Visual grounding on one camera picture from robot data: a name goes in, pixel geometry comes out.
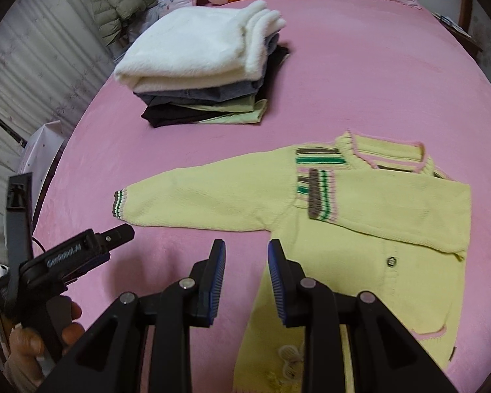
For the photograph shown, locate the white fleece folded garment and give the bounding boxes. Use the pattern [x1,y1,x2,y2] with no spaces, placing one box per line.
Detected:
[113,0,286,93]

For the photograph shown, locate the black folded garment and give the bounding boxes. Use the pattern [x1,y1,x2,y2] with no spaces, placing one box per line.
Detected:
[141,54,290,128]

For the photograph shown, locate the white box by bed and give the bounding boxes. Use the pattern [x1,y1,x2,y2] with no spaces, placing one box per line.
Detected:
[16,121,64,207]

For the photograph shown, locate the yellow striped knit sweater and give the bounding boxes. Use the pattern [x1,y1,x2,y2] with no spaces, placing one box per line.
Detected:
[111,130,473,393]

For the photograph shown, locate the person's left hand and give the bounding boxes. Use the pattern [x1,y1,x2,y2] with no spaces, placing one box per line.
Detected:
[3,302,85,392]

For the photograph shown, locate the wooden nightstand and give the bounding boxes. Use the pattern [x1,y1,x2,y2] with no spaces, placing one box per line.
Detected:
[432,12,482,60]

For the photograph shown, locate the pink bed sheet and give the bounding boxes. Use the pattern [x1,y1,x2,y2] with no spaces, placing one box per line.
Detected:
[35,0,491,392]

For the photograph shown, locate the beige curtain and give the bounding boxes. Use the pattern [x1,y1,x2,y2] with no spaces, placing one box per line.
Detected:
[0,0,113,264]

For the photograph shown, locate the light green folded garment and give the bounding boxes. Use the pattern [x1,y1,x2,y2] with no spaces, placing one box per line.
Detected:
[182,99,269,124]

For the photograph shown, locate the grey folded garment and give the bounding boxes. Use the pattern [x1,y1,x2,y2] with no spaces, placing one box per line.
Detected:
[135,34,290,105]

